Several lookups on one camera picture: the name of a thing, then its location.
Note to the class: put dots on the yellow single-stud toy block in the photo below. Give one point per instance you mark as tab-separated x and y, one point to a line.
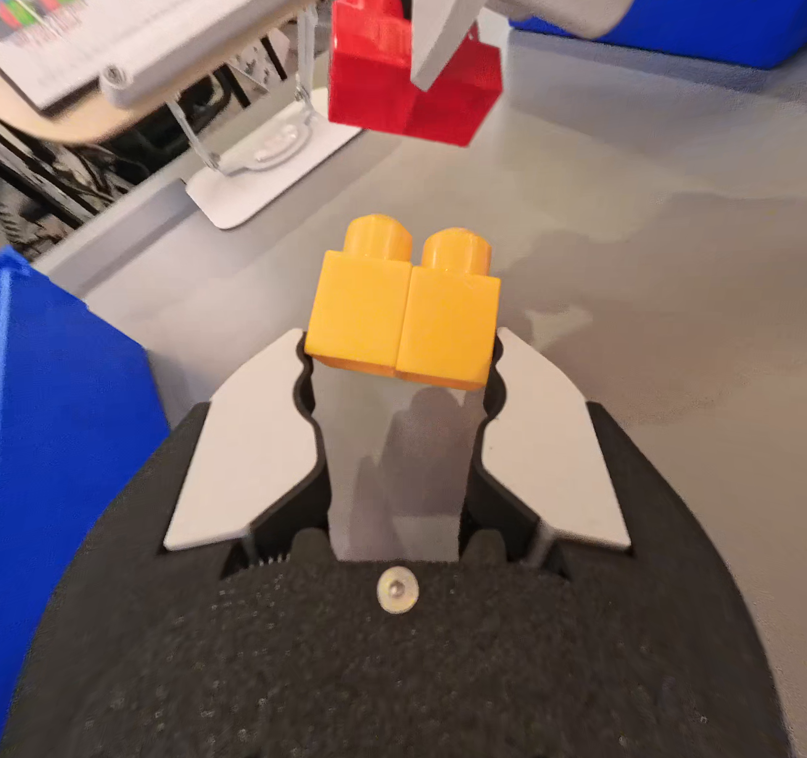
447	329
359	310

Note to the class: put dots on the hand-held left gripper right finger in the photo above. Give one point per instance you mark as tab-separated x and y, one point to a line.
548	455

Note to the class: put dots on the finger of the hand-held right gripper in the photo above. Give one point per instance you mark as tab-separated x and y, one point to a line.
447	7

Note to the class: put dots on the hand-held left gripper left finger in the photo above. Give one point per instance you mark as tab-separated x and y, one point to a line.
246	455

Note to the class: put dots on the red two-stud toy block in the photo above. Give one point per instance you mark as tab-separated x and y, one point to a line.
372	89

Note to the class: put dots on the blue plastic bin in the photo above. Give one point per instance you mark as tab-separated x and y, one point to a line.
706	20
63	424

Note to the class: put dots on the grey desk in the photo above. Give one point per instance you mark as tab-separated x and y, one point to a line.
630	234

